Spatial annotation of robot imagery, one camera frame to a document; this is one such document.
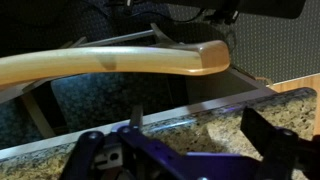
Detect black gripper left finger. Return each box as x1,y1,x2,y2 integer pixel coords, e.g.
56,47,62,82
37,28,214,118
61,125,265,180

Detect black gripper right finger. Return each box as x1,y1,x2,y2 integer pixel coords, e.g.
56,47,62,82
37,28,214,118
239,106,320,180

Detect wooden chair with slatted back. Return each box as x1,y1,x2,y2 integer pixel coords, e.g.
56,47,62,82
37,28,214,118
0,39,232,151

